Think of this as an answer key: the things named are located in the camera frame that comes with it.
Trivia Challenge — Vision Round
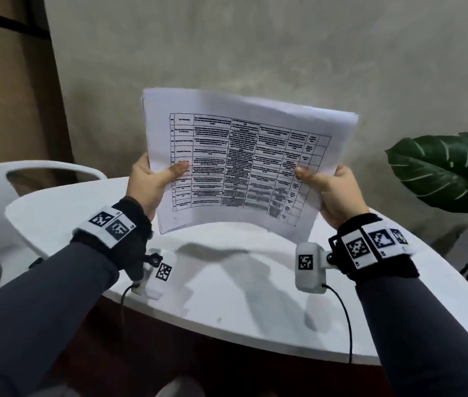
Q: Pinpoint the person's left hand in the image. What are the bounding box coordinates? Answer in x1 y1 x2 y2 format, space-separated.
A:
126 154 190 222

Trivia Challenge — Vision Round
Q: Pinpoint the person's right hand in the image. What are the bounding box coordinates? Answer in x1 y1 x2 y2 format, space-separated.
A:
295 165 369 230

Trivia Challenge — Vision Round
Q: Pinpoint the stack of printed paper sheets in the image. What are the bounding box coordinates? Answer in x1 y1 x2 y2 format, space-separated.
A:
141 87 359 240

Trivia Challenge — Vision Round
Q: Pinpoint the person's left forearm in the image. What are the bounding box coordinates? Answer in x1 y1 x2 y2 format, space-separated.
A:
0 242 119 397

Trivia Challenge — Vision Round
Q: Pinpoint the person's right forearm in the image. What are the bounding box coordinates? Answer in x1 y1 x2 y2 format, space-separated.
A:
355 265 468 397

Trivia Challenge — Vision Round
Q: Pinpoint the green leafy plant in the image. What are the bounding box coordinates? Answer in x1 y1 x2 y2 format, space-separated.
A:
384 132 468 288

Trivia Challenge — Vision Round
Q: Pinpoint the white plastic chair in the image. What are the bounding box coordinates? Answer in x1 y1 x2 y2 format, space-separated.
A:
0 160 108 306

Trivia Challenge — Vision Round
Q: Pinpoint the brown wooden door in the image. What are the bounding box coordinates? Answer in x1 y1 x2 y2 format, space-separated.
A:
0 0 74 171

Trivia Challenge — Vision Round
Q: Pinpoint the black left wrist strap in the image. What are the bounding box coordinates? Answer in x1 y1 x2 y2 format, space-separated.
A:
71 197 153 281

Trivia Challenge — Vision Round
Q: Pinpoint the black wrist strap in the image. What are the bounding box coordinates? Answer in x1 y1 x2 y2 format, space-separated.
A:
71 197 153 281
328 213 420 282

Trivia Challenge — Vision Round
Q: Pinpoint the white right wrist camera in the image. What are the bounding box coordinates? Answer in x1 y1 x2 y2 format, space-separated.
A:
295 242 335 294

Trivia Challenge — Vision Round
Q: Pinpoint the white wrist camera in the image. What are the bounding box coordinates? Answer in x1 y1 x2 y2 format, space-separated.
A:
295 242 335 294
140 250 179 301

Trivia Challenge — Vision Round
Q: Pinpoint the black right wrist strap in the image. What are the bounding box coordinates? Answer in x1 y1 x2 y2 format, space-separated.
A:
328 213 420 282

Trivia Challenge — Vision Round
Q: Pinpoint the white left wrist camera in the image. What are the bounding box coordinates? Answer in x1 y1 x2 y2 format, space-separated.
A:
140 250 179 301

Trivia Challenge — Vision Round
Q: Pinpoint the black left camera cable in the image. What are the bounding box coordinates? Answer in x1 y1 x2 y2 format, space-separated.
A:
120 284 140 339

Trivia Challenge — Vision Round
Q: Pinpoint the black camera cable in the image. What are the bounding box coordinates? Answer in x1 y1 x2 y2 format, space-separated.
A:
120 284 140 339
323 284 354 364

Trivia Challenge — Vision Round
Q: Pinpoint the black right camera cable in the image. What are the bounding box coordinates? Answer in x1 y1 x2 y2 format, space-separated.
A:
323 284 354 364

